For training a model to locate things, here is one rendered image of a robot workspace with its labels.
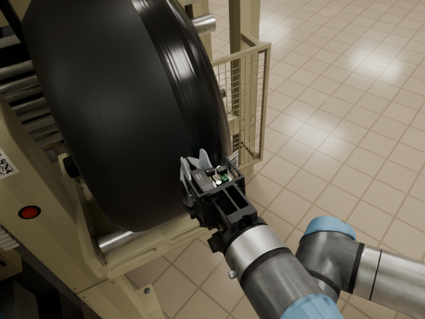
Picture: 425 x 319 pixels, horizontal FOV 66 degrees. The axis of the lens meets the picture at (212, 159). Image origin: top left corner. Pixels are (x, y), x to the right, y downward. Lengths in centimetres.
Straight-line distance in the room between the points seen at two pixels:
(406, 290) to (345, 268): 7
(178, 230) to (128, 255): 15
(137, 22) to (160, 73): 10
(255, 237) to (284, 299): 8
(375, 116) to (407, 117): 22
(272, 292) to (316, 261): 14
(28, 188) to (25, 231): 14
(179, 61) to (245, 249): 32
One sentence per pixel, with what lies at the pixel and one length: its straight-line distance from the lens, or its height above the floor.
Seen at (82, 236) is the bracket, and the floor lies 95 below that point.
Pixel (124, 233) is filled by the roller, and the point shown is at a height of 92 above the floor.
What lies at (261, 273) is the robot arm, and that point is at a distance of 38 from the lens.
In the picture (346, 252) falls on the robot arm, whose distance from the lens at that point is 51.
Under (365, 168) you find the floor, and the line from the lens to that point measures 232.
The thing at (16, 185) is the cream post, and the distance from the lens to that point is 79.
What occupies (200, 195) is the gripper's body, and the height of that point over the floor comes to 131.
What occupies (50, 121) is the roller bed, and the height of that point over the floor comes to 100.
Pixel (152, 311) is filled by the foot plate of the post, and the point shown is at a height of 1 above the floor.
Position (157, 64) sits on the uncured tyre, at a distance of 56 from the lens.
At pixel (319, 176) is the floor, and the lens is 219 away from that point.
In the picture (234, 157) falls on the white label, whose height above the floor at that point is 117.
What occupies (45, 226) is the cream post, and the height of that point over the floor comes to 99.
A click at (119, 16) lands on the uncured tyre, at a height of 143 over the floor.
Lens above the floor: 166
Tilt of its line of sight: 48 degrees down
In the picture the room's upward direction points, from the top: 6 degrees counter-clockwise
